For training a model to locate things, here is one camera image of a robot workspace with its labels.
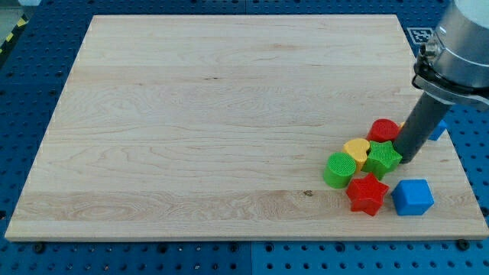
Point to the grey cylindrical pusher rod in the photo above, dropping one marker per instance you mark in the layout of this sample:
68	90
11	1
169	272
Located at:
422	121

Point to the green star block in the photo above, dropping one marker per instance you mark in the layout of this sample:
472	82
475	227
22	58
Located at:
382	159

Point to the yellow heart block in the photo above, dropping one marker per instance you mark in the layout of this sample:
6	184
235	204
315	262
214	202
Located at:
358	149

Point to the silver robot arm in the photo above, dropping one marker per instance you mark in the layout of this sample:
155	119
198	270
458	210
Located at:
451	68

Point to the red star block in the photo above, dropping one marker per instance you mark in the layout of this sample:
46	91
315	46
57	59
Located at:
366	194

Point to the blue block behind rod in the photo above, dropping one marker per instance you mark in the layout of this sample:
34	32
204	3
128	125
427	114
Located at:
440	128

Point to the red cylinder block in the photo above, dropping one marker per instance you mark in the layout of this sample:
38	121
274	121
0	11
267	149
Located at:
383	130

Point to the blue cube block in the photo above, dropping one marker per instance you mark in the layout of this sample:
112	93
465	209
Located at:
412	197

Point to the fiducial marker tag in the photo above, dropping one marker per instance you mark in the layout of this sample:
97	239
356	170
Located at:
420	35

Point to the green cylinder block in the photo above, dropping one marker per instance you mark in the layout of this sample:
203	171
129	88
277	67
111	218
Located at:
339	169

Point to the wooden board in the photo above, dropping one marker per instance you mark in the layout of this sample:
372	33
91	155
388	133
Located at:
218	128

